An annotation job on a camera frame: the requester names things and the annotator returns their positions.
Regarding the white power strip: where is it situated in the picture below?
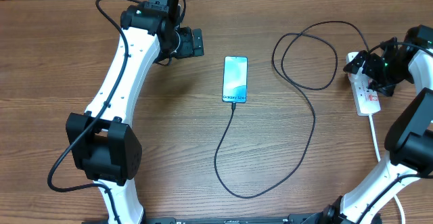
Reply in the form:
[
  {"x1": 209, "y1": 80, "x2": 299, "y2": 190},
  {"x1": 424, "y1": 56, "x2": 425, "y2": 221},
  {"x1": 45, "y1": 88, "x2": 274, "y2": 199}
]
[{"x1": 345, "y1": 51, "x2": 382, "y2": 117}]

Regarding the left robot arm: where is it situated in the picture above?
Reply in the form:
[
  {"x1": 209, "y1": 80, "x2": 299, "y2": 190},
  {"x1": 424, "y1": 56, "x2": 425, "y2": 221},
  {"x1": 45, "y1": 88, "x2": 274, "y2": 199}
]
[{"x1": 66, "y1": 0, "x2": 204, "y2": 223}]

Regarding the blue screen smartphone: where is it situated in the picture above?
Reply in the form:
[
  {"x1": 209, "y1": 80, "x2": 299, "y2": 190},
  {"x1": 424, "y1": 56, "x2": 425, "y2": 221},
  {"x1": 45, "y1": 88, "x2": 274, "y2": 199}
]
[{"x1": 222, "y1": 56, "x2": 248, "y2": 103}]

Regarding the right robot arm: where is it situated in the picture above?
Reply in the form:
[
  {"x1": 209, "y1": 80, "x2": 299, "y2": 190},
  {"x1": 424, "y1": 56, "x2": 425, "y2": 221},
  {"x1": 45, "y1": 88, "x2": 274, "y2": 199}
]
[{"x1": 305, "y1": 25, "x2": 432, "y2": 223}]

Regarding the black charging cable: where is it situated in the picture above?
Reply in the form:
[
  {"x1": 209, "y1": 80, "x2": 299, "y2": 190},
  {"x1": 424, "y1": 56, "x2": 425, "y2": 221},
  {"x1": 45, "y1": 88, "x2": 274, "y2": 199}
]
[{"x1": 213, "y1": 20, "x2": 370, "y2": 200}]

